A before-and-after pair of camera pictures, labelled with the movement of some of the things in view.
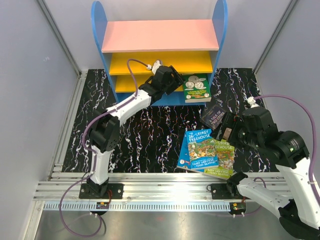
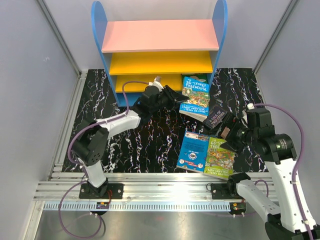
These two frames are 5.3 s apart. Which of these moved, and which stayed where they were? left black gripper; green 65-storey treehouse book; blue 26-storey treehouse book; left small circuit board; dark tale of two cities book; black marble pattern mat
Moved: blue 26-storey treehouse book; left black gripper
Stayed: green 65-storey treehouse book; black marble pattern mat; dark tale of two cities book; left small circuit board
